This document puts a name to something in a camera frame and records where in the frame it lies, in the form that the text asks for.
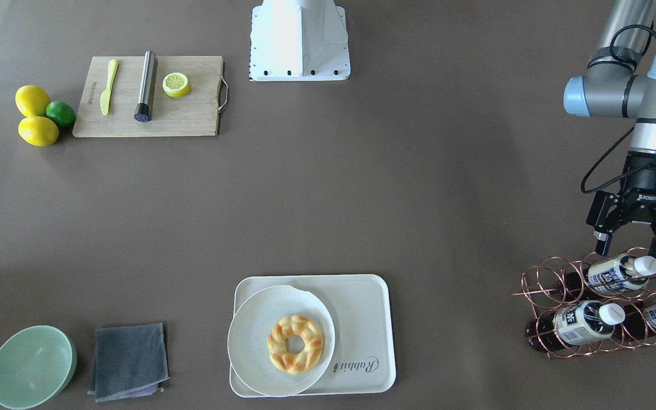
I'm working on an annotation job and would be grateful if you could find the green ceramic bowl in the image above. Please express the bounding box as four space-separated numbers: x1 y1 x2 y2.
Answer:
0 325 77 409

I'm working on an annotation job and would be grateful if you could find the grey folded cloth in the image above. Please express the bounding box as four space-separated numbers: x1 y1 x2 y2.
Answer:
88 322 170 402

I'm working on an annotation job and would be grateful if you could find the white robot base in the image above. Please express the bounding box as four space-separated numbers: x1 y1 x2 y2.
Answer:
248 1 351 81

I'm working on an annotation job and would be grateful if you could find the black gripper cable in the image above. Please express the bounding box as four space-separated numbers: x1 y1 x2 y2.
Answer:
581 24 656 195

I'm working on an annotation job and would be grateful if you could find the white round plate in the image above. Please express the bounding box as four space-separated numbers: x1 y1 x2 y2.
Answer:
227 285 335 397

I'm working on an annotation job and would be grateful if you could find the lower whole lemon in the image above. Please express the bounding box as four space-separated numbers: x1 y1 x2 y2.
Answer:
18 116 59 147

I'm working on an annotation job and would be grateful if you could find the green lime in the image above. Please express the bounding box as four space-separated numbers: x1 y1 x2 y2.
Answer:
45 101 76 128

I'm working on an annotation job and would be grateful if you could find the copper wire bottle rack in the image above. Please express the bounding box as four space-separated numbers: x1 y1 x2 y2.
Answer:
520 248 656 359

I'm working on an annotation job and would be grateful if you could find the steel cylindrical muddler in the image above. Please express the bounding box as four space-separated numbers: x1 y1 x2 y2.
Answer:
133 50 157 124

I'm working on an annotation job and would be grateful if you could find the whole lemon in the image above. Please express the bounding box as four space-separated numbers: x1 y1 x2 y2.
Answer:
15 85 51 117
18 116 59 147

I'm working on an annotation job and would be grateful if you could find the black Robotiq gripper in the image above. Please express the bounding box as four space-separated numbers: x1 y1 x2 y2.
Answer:
587 151 656 259

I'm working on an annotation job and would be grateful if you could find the braided ring bread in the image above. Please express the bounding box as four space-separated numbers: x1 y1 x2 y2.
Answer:
266 314 325 375

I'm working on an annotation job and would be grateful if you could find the wooden cutting board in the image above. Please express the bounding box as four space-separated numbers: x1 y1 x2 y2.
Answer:
72 55 224 138

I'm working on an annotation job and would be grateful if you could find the oolong tea bottle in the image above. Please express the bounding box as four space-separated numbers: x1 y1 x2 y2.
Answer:
557 253 656 301

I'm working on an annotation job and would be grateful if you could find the upper whole lemon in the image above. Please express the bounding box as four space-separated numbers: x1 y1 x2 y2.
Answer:
15 85 51 117

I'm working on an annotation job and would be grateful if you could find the yellow plastic knife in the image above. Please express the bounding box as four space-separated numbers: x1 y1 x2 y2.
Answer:
100 58 119 116

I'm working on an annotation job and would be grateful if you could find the half lemon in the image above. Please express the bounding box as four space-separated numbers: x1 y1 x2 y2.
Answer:
162 72 191 98

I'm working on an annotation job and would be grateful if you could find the tea bottle in rack middle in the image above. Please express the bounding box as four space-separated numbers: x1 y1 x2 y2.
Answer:
525 300 626 352

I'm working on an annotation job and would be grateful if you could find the white serving tray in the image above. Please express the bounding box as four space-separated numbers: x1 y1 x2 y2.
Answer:
229 273 396 397

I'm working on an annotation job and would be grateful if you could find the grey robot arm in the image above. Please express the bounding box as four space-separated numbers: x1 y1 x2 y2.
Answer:
563 1 656 259

